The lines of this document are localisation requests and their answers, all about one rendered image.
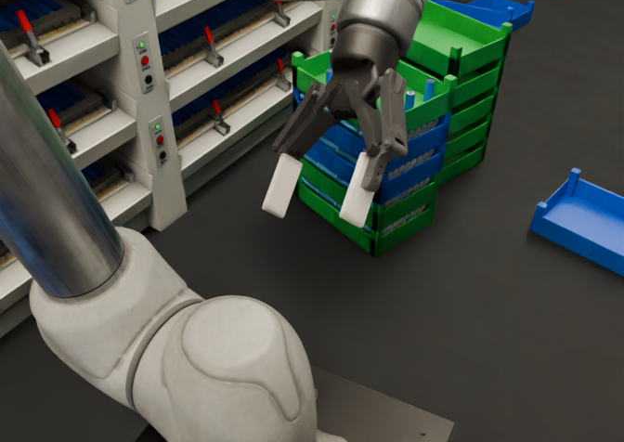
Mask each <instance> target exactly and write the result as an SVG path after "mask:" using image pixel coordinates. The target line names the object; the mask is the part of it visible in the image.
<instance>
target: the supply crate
mask: <svg viewBox="0 0 624 442"><path fill-rule="evenodd" d="M331 50H332V49H331ZM331 50H328V51H325V52H323V53H320V54H318V55H316V56H313V57H311V58H307V59H304V54H302V53H300V52H296V53H293V54H292V86H293V87H295V88H296V89H298V90H300V91H301V92H303V93H304V94H306V92H307V90H308V88H309V86H310V84H311V83H312V82H313V81H314V80H317V81H318V82H320V83H321V84H323V85H326V70H327V69H329V68H330V51H331ZM396 72H397V73H398V74H399V75H401V76H402V77H403V78H404V79H406V80H407V87H406V91H405V95H404V106H405V99H406V92H407V91H414V92H415V99H414V106H413V108H412V109H410V110H407V111H405V118H406V130H407V133H408V132H410V131H412V130H414V129H416V128H418V127H420V126H422V125H424V124H427V123H429V122H431V121H433V120H434V119H436V118H438V117H440V116H442V115H444V114H446V113H448V112H450V111H452V104H453V99H454V93H455V87H456V82H457V77H455V76H453V75H451V74H450V75H447V76H445V77H444V81H443V82H442V81H440V80H438V79H436V78H435V77H433V76H431V75H429V74H427V73H425V72H424V71H421V70H419V69H417V68H415V67H413V66H411V65H409V64H408V63H406V62H404V61H402V60H399V62H398V64H397V66H396ZM427 79H433V80H435V86H434V94H433V98H432V99H429V100H427V101H425V102H423V97H424V89H425V83H426V80H427ZM377 104H378V107H379V110H380V112H381V100H380V97H379V98H378V99H377ZM347 121H348V122H350V123H351V124H353V125H355V126H356V127H358V128H360V125H359V122H358V119H353V118H350V119H347Z"/></svg>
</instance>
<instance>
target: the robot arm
mask: <svg viewBox="0 0 624 442"><path fill-rule="evenodd" d="M277 1H324V0H277ZM426 2H427V0H344V2H343V4H342V7H341V10H340V12H339V15H338V18H337V21H336V23H335V27H336V31H337V32H338V35H337V38H336V41H335V44H334V46H333V49H332V52H331V55H330V64H331V68H332V77H331V79H330V81H329V82H328V83H327V84H321V83H320V82H318V81H317V80H314V81H313V82H312V83H311V84H310V86H309V88H308V90H307V92H306V95H305V98H304V99H303V101H302V102H301V103H300V105H299V106H298V108H297V109H296V111H295V112H294V114H293V115H292V117H291V119H290V120H289V122H287V124H286V125H285V127H284V128H283V130H282V131H281V133H280V134H279V136H278V137H277V139H276V140H275V142H274V143H273V145H272V147H271V149H272V150H273V151H275V152H276V153H278V155H279V162H278V165H277V167H276V171H275V173H274V175H273V177H272V181H271V183H270V186H269V189H268V192H267V194H266V198H265V200H264V203H263V206H262V209H263V210H265V211H267V212H269V213H271V214H273V215H276V216H278V217H280V218H283V217H284V216H285V213H286V210H287V207H288V205H289V202H290V199H291V196H292V194H293V190H294V187H295V184H296V182H297V179H298V176H299V174H300V171H301V169H302V166H303V164H302V163H301V161H300V160H301V158H302V157H303V156H304V155H305V154H306V153H307V152H308V151H309V150H310V149H311V148H312V146H313V145H314V144H315V143H316V142H317V141H318V140H319V139H320V138H321V137H322V136H323V134H324V133H325V132H326V131H327V130H328V129H329V128H330V127H331V126H332V125H337V124H338V123H339V122H340V121H341V120H347V119H350V118H353V119H358V122H359V125H360V129H361V132H362V135H363V137H364V141H365V144H366V148H365V149H367V150H365V149H364V151H365V152H361V153H360V155H359V158H358V161H357V165H356V168H355V171H354V174H353V176H352V179H351V182H350V185H349V188H348V191H347V193H346V196H345V199H344V203H343V206H342V209H341V212H340V214H339V216H340V218H342V219H343V220H345V221H347V222H349V223H351V224H352V225H354V226H356V227H358V228H363V226H364V223H365V220H366V217H367V214H368V211H369V209H370V206H371V201H372V198H373V195H374V192H376V191H377V190H378V188H379V187H380V184H381V181H382V178H383V175H384V170H385V167H386V165H387V164H389V163H390V162H391V161H392V160H393V159H395V158H397V157H398V158H399V159H403V158H405V157H406V156H407V154H408V142H407V130H406V118H405V106H404V95H405V91H406V87H407V80H406V79H404V78H403V77H402V76H401V75H399V74H398V73H397V72H396V68H397V64H398V62H399V59H400V56H403V55H405V54H406V53H407V52H408V50H409V49H410V45H411V42H412V39H413V36H414V34H415V31H416V28H417V25H418V22H419V20H420V19H421V16H422V13H423V8H424V5H425V3H426ZM379 97H380V100H381V112H380V110H379V107H378V104H377V99H378V98H379ZM326 105H327V106H328V110H329V111H327V110H325V109H324V108H325V107H326ZM380 116H381V117H382V122H381V120H380ZM295 150H296V151H295ZM366 152H367V153H366ZM368 153H369V154H368ZM0 239H1V240H2V242H3V243H4V244H5V245H6V247H7V248H8V249H9V250H10V252H12V253H13V254H14V255H15V257H16V258H17V259H18V260H19V262H20V263H21V264H22V265H23V266H24V268H25V269H26V270H27V271H28V272H29V274H30V275H31V276H32V277H33V280H32V286H31V289H30V307H31V311H32V313H33V315H34V317H35V319H36V322H37V326H38V329H39V332H40V333H41V335H42V337H43V339H44V341H45V343H46V344H47V345H48V347H49V348H50V349H51V350H52V351H53V352H54V353H55V354H56V355H57V356H58V357H59V358H60V359H61V360H62V361H63V362H64V363H65V364H67V365H68V366H69V367H70V368H71V369H73V370H74V371H75V372H76V373H78V374H79V375H80V376H81V377H83V378H84V379H85V380H87V381H88V382H89V383H91V384H92V385H94V386H95V387H96V388H97V389H99V390H100V391H101V392H103V393H104V394H106V395H108V396H109V397H111V398H113V399H115V400H116V401H118V402H119V403H121V404H123V405H125V406H126V407H128V408H130V409H132V410H134V411H135V412H137V413H138V414H140V415H141V416H142V417H143V418H144V419H145V420H146V421H147V422H148V423H150V424H151V425H152V426H153V427H154V428H155V429H156V430H157V431H158V432H159V433H160V434H161V435H162V437H163V438H164V439H165V440H166V441H167V442H347V441H346V440H345V439H344V438H342V437H340V436H337V435H329V434H326V433H323V432H321V431H320V430H318V429H317V407H316V399H317V397H318V390H316V389H315V386H314V383H313V377H312V372H311V369H310V364H309V361H308V357H307V354H306V351H305V349H304V347H303V344H302V342H301V340H300V339H299V337H298V335H297V333H296V332H295V330H294V329H293V327H292V326H291V325H290V323H289V322H288V321H287V320H286V319H285V318H284V317H283V316H282V315H281V314H280V313H279V312H278V311H276V310H275V309H274V308H272V307H271V306H269V305H267V304H265V303H263V302H261V301H259V300H256V299H253V298H250V297H246V296H239V295H226V296H219V297H216V298H212V299H208V300H204V299H203V298H202V297H200V296H199V295H198V294H196V293H195V292H194V291H192V290H191V289H189V288H188V287H187V284H186V282H185V281H183V280H182V279H181V278H180V277H179V276H178V275H177V274H176V272H175V271H174V270H173V269H172V268H171V267H170V266H169V265H168V264H167V263H166V262H165V260H164V259H163V258H162V257H161V255H160V254H159V253H158V252H157V251H156V249H155V248H154V247H153V246H152V244H151V243H150V242H149V241H148V240H147V239H146V238H145V237H144V236H143V235H142V234H140V233H138V232H136V231H134V230H133V229H130V228H125V227H115V226H114V225H113V224H112V222H111V220H110V219H109V217H108V215H107V214H106V212H105V210H104V209H103V207H102V205H101V204H100V202H99V200H98V198H97V197H96V195H95V193H94V192H93V190H92V189H91V188H90V186H89V184H88V183H87V181H86V179H85V177H84V176H83V174H82V172H81V171H80V169H79V167H78V166H77V164H76V162H75V161H74V159H73V157H72V156H71V154H70V153H69V151H68V150H67V148H66V146H65V145H64V143H63V141H62V140H61V138H60V136H59V134H58V132H57V131H56V129H55V128H54V126H53V124H52V123H51V122H50V120H49V119H48V117H47V115H46V113H45V111H44V110H43V108H42V107H41V105H40V103H39V102H38V100H37V98H36V97H35V95H34V93H33V91H32V90H31V88H30V87H29V85H28V84H27V82H26V81H25V79H24V77H23V76H22V74H21V72H20V70H19V68H18V67H17V65H16V63H15V62H14V60H13V59H12V57H11V56H10V55H9V53H8V51H7V49H6V47H5V46H4V44H3V42H2V41H1V39H0Z"/></svg>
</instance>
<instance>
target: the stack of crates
mask: <svg viewBox="0 0 624 442"><path fill-rule="evenodd" d="M512 28H513V25H512V24H511V23H508V22H505V23H502V25H501V27H500V30H499V29H497V28H495V27H492V26H490V25H487V24H486V23H484V22H481V21H479V20H476V19H473V18H470V17H468V16H465V15H463V14H462V13H459V12H457V11H454V10H452V9H450V8H447V7H445V6H441V5H439V4H437V3H435V2H432V1H430V0H427V2H426V3H425V5H424V8H423V10H422V16H421V19H420V20H419V22H418V25H417V28H416V31H415V34H414V36H413V39H412V42H411V45H410V48H409V50H408V52H407V53H406V54H405V55H403V56H400V60H402V61H404V62H406V63H408V64H409V65H411V66H413V67H415V68H417V69H419V70H421V71H423V72H425V73H427V74H429V75H431V76H433V77H435V78H436V79H438V80H440V81H442V82H443V81H444V77H445V76H447V75H450V74H451V75H453V76H455V77H457V82H456V87H455V93H454V99H453V104H452V111H451V115H450V121H449V127H448V137H447V143H446V148H445V154H444V160H443V165H442V170H441V177H440V182H439V187H440V186H442V185H443V184H445V183H447V182H449V181H450V180H451V179H453V178H454V177H456V176H458V175H460V174H462V173H464V172H465V171H467V170H469V169H470V168H472V167H474V166H476V165H477V164H479V163H481V162H482V161H484V157H485V152H486V147H487V143H488V136H489V131H490V127H491V123H492V118H493V113H494V110H495V106H496V101H497V96H498V93H499V88H500V84H501V77H502V72H503V67H504V62H505V59H506V55H507V50H508V45H509V42H510V37H511V32H512Z"/></svg>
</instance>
